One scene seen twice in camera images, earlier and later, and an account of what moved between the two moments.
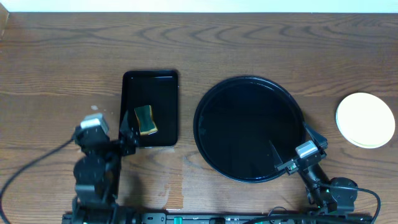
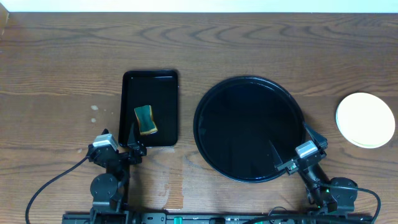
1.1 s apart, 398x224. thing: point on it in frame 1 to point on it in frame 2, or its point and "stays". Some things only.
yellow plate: x=365 y=120 stays
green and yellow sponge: x=144 y=116 stays
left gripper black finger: x=125 y=127 to x=134 y=141
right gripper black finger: x=320 y=141 stays
